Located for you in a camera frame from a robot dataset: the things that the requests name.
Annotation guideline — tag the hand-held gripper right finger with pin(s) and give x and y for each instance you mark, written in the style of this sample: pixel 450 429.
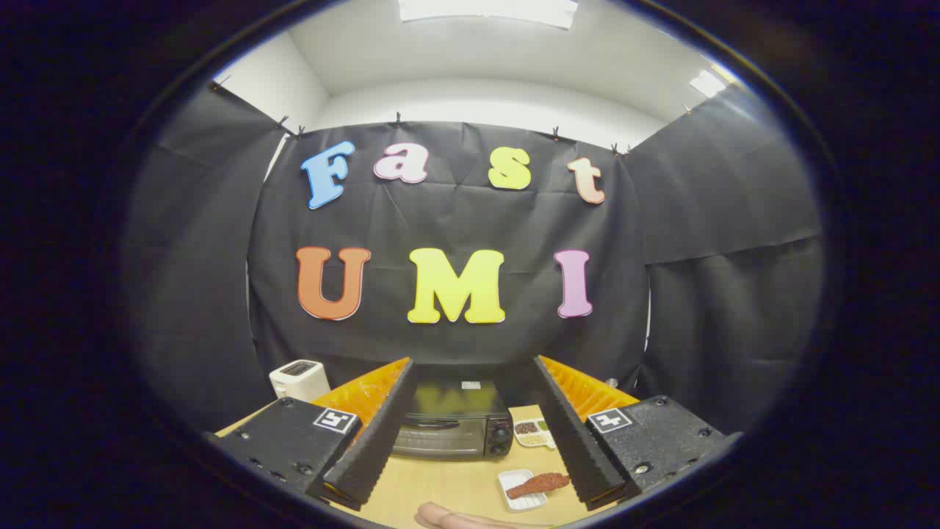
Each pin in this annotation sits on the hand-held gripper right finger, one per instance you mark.
pixel 580 448

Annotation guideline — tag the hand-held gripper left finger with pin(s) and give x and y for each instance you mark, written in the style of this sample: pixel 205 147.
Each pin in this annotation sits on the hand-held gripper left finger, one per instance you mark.
pixel 378 441

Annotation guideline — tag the reddish brown meat piece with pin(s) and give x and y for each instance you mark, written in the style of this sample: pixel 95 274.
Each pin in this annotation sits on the reddish brown meat piece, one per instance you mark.
pixel 540 483

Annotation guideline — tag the black toaster oven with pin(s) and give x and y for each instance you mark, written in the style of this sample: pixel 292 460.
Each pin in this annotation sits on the black toaster oven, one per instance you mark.
pixel 455 441

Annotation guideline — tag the white bread toaster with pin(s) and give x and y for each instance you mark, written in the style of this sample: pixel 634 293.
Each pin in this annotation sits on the white bread toaster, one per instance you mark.
pixel 297 382

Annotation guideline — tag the white divided dish with grains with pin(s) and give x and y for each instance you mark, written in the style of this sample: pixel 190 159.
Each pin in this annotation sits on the white divided dish with grains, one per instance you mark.
pixel 532 439

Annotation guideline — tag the white ribbed plastic tray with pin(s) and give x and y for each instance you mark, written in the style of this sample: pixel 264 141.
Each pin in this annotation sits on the white ribbed plastic tray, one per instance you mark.
pixel 523 504

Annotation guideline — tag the black backdrop cloth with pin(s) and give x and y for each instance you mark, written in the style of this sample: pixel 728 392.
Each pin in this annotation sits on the black backdrop cloth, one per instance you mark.
pixel 455 220

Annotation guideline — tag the small ceiling light panel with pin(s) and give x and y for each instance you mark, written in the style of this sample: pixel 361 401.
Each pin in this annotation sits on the small ceiling light panel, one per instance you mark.
pixel 706 83

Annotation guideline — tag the large ceiling light panel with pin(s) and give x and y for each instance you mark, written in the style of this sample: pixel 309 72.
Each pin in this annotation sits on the large ceiling light panel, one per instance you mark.
pixel 485 11

